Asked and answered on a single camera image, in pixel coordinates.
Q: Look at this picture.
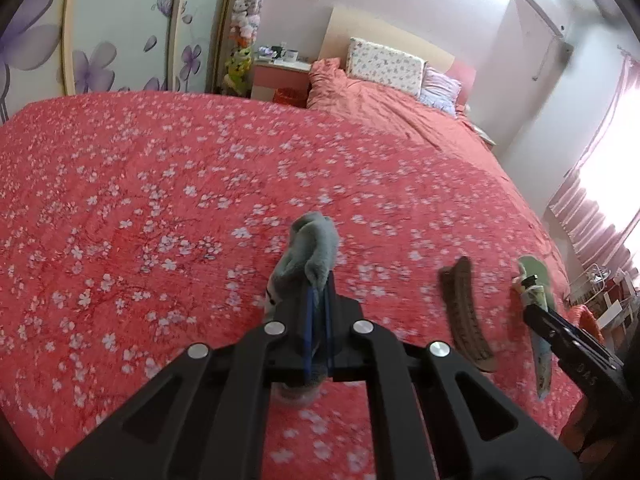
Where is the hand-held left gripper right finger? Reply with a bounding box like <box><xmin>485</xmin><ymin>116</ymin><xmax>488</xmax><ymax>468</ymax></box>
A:
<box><xmin>320</xmin><ymin>275</ymin><xmax>583</xmax><ymax>480</ymax></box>

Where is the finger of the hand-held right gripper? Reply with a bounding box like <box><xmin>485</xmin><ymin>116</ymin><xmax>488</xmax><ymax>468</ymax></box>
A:
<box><xmin>523</xmin><ymin>306</ymin><xmax>607</xmax><ymax>392</ymax></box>
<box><xmin>547</xmin><ymin>309</ymin><xmax>619</xmax><ymax>367</ymax></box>

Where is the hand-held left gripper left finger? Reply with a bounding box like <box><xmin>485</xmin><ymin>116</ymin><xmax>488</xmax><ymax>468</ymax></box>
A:
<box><xmin>54</xmin><ymin>285</ymin><xmax>321</xmax><ymax>480</ymax></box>

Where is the light green sock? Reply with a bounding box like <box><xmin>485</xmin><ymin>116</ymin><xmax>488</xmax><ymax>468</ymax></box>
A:
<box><xmin>511</xmin><ymin>255</ymin><xmax>555</xmax><ymax>401</ymax></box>

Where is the grey sock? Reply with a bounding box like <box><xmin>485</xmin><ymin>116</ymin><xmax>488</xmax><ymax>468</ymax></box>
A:
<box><xmin>265</xmin><ymin>211</ymin><xmax>342</xmax><ymax>406</ymax></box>

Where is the brown striped sock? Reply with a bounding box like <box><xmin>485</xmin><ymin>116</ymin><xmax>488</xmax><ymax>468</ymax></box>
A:
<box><xmin>438</xmin><ymin>256</ymin><xmax>498</xmax><ymax>373</ymax></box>

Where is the orange cloth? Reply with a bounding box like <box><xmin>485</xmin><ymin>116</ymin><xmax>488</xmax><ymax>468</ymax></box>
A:
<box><xmin>565</xmin><ymin>304</ymin><xmax>608</xmax><ymax>351</ymax></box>

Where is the pink curtain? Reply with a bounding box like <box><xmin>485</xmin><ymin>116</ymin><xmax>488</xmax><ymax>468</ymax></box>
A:
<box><xmin>547</xmin><ymin>55</ymin><xmax>640</xmax><ymax>271</ymax></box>

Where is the red floral bedspread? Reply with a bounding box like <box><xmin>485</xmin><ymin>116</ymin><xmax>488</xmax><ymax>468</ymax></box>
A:
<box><xmin>0</xmin><ymin>90</ymin><xmax>583</xmax><ymax>480</ymax></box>

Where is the red waste bin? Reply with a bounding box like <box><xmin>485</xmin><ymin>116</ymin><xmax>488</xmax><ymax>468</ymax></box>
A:
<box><xmin>274</xmin><ymin>87</ymin><xmax>307</xmax><ymax>109</ymax></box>

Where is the salmon crumpled duvet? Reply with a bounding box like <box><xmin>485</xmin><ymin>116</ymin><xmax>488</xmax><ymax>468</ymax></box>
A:
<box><xmin>306</xmin><ymin>57</ymin><xmax>496</xmax><ymax>161</ymax></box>

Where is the white standing air conditioner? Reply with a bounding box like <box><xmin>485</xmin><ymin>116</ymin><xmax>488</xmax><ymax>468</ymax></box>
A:
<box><xmin>492</xmin><ymin>0</ymin><xmax>576</xmax><ymax>181</ymax></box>

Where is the pink and white nightstand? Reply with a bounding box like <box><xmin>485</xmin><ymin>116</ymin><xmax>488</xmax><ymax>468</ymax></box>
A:
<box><xmin>250</xmin><ymin>57</ymin><xmax>312</xmax><ymax>106</ymax></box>

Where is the pink striped pillow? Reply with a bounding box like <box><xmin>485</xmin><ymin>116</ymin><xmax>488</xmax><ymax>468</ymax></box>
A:
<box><xmin>419</xmin><ymin>66</ymin><xmax>463</xmax><ymax>117</ymax></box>

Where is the white floral pillow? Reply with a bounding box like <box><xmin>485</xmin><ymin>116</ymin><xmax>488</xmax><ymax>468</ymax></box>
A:
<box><xmin>346</xmin><ymin>36</ymin><xmax>428</xmax><ymax>98</ymax></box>

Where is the beige and pink headboard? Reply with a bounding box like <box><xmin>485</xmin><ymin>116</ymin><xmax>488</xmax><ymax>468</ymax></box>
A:
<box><xmin>317</xmin><ymin>4</ymin><xmax>476</xmax><ymax>111</ymax></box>

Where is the column of plush toys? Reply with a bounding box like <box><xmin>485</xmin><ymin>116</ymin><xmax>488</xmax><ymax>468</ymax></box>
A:
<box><xmin>222</xmin><ymin>0</ymin><xmax>271</xmax><ymax>96</ymax></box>

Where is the wardrobe with purple flower doors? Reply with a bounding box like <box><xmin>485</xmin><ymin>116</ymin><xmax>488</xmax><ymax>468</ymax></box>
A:
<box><xmin>0</xmin><ymin>0</ymin><xmax>241</xmax><ymax>121</ymax></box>

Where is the white wire rack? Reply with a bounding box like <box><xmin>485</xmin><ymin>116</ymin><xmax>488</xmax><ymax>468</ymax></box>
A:
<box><xmin>565</xmin><ymin>262</ymin><xmax>640</xmax><ymax>331</ymax></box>

